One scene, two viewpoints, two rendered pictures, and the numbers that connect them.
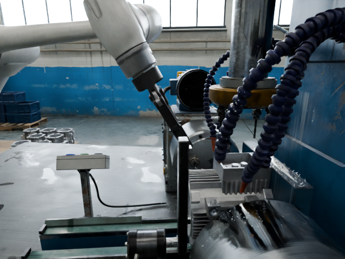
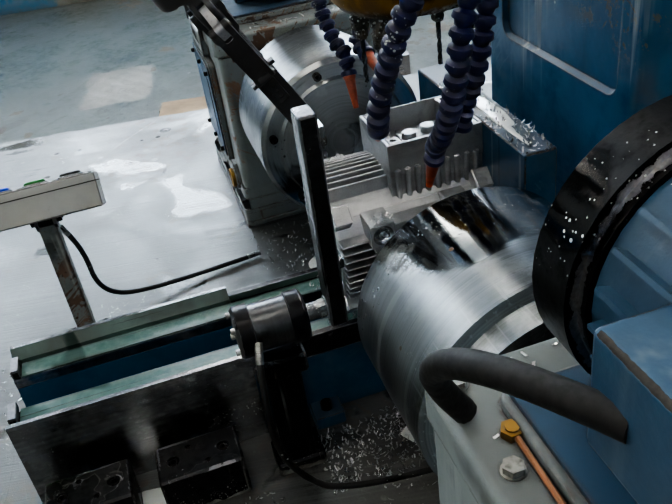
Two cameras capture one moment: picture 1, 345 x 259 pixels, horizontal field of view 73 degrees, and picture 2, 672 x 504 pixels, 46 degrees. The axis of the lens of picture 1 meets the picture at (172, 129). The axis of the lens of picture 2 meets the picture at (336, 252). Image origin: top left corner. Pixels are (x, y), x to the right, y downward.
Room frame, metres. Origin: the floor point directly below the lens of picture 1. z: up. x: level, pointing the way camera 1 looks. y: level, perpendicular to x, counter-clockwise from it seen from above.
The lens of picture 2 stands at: (-0.28, 0.08, 1.55)
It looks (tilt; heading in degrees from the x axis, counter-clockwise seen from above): 33 degrees down; 351
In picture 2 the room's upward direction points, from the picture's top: 9 degrees counter-clockwise
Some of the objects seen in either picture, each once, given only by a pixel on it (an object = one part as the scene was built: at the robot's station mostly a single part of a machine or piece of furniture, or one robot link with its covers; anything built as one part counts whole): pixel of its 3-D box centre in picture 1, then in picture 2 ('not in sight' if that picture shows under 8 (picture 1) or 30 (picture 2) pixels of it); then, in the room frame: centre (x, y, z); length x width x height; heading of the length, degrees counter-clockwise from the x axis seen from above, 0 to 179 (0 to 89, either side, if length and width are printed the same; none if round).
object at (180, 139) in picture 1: (181, 198); (319, 223); (0.42, -0.02, 1.12); 0.04 x 0.03 x 0.26; 94
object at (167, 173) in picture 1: (191, 143); (285, 87); (1.16, -0.10, 0.99); 0.35 x 0.31 x 0.37; 4
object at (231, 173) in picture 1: (239, 172); (420, 145); (0.57, -0.18, 1.11); 0.12 x 0.11 x 0.07; 94
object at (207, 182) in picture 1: (223, 203); (397, 218); (0.56, -0.14, 1.01); 0.20 x 0.19 x 0.19; 94
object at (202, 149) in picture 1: (199, 150); (317, 105); (0.92, -0.12, 1.04); 0.37 x 0.25 x 0.25; 4
